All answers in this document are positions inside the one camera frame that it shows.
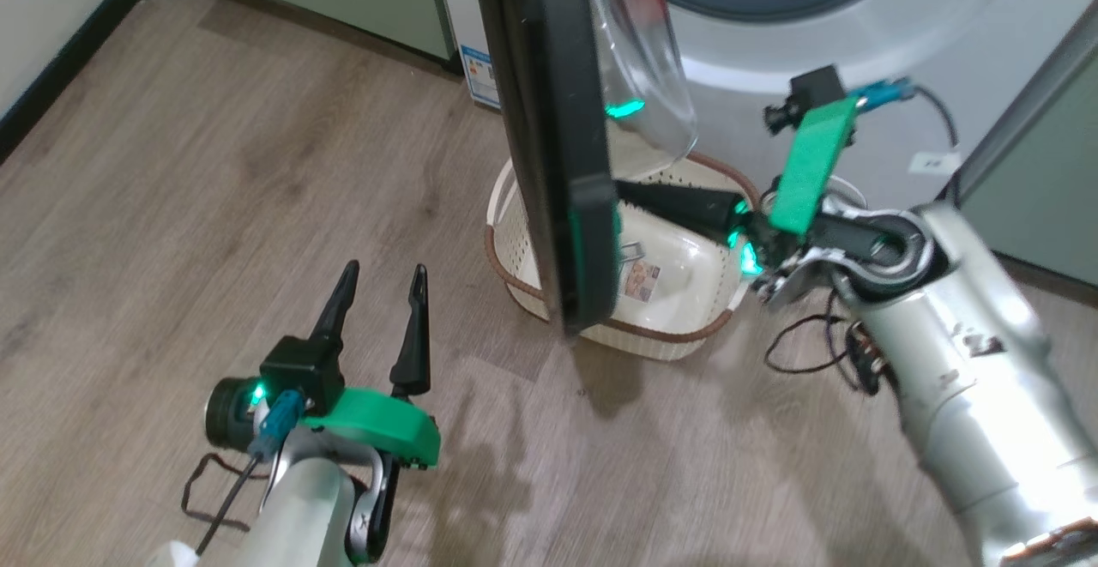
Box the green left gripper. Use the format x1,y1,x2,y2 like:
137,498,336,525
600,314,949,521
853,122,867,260
300,260,442,469

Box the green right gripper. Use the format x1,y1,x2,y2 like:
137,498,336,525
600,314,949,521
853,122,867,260
613,97,859,277

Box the black glass washing machine door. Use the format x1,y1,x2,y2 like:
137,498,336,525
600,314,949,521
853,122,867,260
468,0,700,339

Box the printed basket label sticker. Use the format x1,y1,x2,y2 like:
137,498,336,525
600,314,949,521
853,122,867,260
624,260,662,303

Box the cream laundry basket brown rim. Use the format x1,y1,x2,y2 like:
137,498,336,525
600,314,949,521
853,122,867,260
485,148,764,362

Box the white front-load washing machine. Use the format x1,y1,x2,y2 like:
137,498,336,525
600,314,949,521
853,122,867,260
429,0,1098,218

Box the small white machine sticker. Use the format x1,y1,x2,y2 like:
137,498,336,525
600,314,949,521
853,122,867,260
908,151,962,176

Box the blue energy label sticker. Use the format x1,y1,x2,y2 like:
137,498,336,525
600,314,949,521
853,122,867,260
459,44,501,110

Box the black baseboard strip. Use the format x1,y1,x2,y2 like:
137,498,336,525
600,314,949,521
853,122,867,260
0,0,142,160

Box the blue-plug left camera cable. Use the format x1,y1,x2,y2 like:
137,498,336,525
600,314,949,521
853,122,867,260
196,391,306,557

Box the blue-plug camera cable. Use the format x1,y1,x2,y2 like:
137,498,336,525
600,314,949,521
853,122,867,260
849,76,960,153
196,391,306,557

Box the black right arm cable loop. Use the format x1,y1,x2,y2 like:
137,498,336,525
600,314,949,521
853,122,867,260
763,291,884,398

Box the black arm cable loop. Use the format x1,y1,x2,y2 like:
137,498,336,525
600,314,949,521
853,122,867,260
763,291,884,398
181,453,268,534

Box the blue-plug right camera cable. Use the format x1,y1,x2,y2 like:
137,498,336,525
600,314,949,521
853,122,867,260
849,76,960,153

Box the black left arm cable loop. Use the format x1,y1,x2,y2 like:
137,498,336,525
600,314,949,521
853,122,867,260
181,453,268,534

